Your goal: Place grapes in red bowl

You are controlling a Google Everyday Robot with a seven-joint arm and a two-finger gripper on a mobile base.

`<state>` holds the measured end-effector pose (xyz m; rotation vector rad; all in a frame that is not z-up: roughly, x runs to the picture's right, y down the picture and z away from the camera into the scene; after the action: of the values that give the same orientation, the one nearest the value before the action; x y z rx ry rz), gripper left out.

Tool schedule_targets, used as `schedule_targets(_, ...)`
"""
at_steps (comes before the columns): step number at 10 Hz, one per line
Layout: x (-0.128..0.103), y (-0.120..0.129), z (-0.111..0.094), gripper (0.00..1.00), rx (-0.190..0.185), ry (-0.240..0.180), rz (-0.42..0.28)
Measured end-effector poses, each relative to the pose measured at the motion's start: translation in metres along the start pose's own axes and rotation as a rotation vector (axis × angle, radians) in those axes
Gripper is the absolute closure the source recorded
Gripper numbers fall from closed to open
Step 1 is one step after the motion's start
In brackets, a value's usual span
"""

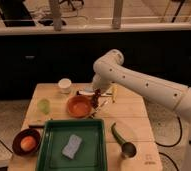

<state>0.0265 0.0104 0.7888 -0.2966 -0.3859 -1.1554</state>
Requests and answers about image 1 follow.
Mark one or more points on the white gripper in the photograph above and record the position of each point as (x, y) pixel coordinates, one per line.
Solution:
(101, 84)

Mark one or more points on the dark purple grape bunch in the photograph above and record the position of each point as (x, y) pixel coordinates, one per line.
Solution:
(95, 98)

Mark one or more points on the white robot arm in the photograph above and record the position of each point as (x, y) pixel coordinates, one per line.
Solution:
(171, 95)

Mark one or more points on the red bowl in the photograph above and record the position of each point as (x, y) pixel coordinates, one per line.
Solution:
(78, 106)

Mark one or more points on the dark brown bowl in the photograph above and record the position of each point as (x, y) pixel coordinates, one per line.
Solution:
(17, 140)

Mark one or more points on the yellow corn cob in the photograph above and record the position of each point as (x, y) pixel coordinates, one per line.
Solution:
(114, 93)

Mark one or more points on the metal spoon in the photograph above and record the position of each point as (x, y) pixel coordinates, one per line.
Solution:
(98, 108)

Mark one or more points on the white cup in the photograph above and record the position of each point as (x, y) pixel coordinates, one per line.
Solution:
(65, 85)

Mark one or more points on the green plastic cup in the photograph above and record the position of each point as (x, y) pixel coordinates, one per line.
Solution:
(44, 106)

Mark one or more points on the blue grey sponge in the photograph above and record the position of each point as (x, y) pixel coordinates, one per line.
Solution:
(72, 147)

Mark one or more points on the green plastic tray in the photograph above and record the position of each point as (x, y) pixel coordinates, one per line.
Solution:
(91, 155)

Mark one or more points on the black marker pen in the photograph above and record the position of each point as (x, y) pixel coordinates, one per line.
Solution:
(36, 126)

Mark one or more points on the orange fruit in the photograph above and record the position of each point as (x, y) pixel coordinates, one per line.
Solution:
(28, 143)

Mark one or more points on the white handled knife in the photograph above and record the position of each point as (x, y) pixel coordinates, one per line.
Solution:
(90, 93)

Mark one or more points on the green handled metal scoop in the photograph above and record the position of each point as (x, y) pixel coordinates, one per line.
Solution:
(128, 149)

